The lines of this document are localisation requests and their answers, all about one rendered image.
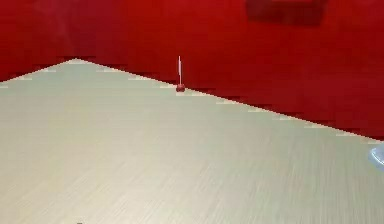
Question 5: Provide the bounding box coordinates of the dark red wall picture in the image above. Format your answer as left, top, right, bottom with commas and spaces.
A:
245, 0, 329, 27

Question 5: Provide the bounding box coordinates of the red plunger with white handle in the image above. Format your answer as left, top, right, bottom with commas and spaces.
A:
175, 55, 186, 93

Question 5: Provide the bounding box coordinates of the pale blue round object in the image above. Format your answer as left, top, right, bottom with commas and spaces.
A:
368, 146, 384, 172

